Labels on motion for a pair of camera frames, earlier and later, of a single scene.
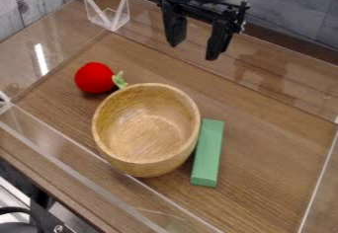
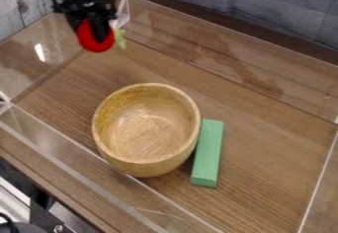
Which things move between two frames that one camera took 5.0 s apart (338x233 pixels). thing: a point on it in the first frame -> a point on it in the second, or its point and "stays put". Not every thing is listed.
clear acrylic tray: (202, 146) stays put
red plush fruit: (95, 78) -> (84, 37)
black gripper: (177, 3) -> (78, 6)
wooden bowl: (146, 125) stays put
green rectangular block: (207, 153) stays put
